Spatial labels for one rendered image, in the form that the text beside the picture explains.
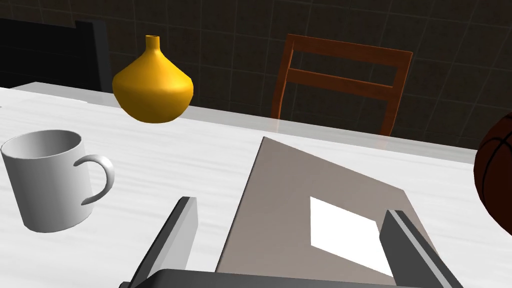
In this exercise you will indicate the brown basketball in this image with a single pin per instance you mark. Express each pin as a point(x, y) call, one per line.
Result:
point(496, 172)

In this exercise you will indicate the brown wooden chair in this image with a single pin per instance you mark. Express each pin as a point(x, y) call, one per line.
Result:
point(344, 80)

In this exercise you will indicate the yellow vase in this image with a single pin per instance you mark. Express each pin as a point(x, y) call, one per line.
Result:
point(154, 86)

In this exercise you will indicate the white table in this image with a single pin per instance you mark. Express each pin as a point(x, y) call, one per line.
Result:
point(180, 160)

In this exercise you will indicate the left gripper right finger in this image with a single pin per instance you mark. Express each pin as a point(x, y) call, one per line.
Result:
point(416, 252)

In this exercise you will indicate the black chair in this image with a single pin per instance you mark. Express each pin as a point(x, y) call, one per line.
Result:
point(52, 52)

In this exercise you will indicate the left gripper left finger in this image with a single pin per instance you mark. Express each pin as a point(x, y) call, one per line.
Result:
point(172, 240)

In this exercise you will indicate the white mug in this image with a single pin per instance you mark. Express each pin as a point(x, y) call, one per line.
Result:
point(48, 184)

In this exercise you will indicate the grey book with white label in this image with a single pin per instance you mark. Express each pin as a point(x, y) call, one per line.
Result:
point(288, 208)

